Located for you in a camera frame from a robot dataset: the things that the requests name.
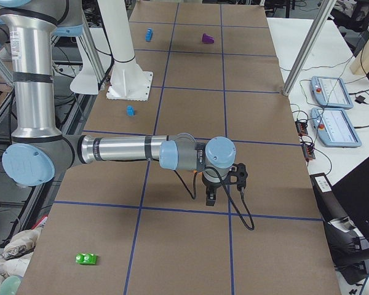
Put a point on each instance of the small blue block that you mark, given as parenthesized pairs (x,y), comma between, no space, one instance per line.
(130,110)

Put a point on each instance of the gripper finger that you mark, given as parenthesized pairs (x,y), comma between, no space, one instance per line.
(212,199)
(208,199)

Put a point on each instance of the far blue block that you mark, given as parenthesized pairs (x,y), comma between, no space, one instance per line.
(149,34)

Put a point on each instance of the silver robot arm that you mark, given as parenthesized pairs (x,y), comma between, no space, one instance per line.
(39,150)

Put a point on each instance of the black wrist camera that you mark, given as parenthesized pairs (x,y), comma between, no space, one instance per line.
(238,176)

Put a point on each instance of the lower teach pendant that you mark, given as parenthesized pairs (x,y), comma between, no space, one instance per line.
(333,127)

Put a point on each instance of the upper teach pendant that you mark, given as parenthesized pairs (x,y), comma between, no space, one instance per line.
(331,92)

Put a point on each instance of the white camera mast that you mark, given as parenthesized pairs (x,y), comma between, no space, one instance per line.
(128,81)

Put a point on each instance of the purple trapezoid block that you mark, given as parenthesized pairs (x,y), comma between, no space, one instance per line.
(208,39)

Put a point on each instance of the green double block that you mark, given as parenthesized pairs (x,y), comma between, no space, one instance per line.
(87,259)

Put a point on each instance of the brown paper mat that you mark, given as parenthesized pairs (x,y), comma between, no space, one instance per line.
(232,213)

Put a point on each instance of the crumpled cloth pile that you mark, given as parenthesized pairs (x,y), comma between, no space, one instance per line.
(16,255)

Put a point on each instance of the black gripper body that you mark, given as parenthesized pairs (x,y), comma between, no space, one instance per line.
(211,188)

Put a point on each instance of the black laptop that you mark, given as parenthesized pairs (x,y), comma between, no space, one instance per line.
(352,192)

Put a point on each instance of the teach pendant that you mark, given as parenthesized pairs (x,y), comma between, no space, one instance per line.
(331,92)
(333,127)

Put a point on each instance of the aluminium frame post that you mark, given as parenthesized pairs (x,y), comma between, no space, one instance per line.
(309,41)

